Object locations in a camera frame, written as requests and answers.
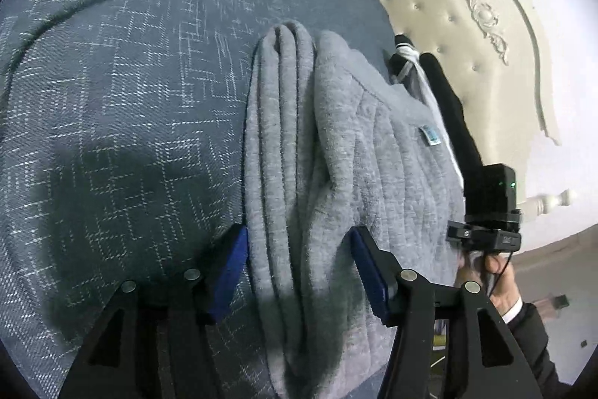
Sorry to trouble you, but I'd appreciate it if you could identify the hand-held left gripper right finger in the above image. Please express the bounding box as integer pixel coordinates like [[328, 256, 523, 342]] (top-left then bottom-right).
[[350, 226, 545, 399]]

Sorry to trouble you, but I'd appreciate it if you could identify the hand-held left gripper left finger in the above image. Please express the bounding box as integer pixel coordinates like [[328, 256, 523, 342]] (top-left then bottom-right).
[[58, 224, 249, 399]]

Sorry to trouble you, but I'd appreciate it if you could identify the grey fleece garment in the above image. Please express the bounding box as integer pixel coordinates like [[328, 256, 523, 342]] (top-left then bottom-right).
[[243, 19, 468, 399]]

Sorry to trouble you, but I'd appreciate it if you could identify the person's right forearm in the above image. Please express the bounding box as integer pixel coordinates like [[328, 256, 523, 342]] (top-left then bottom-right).
[[497, 298, 561, 399]]

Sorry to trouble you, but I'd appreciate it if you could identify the person's right hand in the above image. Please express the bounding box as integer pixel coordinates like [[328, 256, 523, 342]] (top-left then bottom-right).
[[455, 252, 521, 311]]

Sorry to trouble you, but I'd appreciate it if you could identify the black white-striped folded garment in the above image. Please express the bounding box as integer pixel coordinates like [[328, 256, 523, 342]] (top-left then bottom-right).
[[392, 33, 415, 75]]

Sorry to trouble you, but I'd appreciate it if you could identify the cream tufted headboard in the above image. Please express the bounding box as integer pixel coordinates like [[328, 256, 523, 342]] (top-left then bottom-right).
[[360, 0, 577, 217]]

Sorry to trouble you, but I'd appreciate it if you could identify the blue patterned bed cover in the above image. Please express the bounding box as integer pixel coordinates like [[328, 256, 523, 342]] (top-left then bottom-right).
[[0, 0, 407, 399]]

